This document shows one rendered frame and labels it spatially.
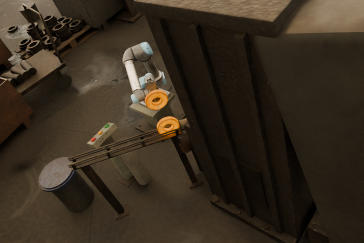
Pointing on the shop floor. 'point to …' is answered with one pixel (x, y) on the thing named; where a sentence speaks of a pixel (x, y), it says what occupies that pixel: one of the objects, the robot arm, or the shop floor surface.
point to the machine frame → (238, 83)
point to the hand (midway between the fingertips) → (155, 97)
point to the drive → (324, 107)
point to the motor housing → (186, 146)
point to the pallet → (62, 32)
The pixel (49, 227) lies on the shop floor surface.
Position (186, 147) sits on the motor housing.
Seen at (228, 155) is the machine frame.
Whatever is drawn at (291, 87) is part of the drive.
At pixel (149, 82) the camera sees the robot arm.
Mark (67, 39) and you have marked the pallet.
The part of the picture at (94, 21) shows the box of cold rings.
